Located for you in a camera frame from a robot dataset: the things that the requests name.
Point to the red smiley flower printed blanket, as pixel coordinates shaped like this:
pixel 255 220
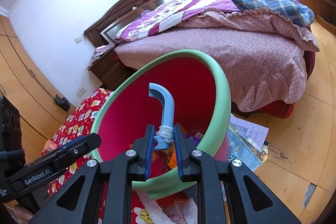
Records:
pixel 76 119

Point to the white wall switch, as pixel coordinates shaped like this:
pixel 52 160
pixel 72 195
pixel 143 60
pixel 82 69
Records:
pixel 78 39

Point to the person's left hand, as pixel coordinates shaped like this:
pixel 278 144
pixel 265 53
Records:
pixel 24 214

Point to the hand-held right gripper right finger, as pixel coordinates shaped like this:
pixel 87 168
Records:
pixel 178 153

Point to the red bin with green rim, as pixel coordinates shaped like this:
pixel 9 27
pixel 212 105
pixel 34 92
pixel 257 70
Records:
pixel 126 108

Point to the dark wooden headboard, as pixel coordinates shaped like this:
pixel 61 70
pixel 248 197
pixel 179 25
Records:
pixel 126 8

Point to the blue plastic hook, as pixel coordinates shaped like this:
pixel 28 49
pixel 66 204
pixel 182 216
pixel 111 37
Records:
pixel 168 108

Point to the blue plaid pillow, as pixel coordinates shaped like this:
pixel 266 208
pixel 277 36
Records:
pixel 278 6

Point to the black bag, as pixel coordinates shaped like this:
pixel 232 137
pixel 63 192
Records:
pixel 61 102

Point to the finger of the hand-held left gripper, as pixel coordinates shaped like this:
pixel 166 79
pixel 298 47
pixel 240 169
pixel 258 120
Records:
pixel 78 150
pixel 71 142

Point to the wooden wardrobe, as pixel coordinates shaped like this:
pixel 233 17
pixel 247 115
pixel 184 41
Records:
pixel 31 87

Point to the dark wooden nightstand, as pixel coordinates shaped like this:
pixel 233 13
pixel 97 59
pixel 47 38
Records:
pixel 110 71

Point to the bed with pink sheet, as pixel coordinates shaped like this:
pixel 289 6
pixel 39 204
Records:
pixel 236 56

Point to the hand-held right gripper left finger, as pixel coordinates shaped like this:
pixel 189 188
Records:
pixel 149 153

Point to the pink folded clothes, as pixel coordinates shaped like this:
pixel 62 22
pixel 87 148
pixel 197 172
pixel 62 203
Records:
pixel 101 53

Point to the white wall outlet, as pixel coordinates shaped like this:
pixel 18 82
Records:
pixel 81 92

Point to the orange box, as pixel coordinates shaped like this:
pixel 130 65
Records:
pixel 50 145

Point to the dark glossy magazine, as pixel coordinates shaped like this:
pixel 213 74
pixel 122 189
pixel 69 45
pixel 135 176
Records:
pixel 241 154

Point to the white booklet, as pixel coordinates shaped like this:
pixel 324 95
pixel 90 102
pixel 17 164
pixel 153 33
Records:
pixel 252 130

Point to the purple bag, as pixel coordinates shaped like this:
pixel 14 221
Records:
pixel 195 139

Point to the purple patchwork quilt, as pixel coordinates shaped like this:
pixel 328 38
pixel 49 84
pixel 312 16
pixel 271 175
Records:
pixel 199 8

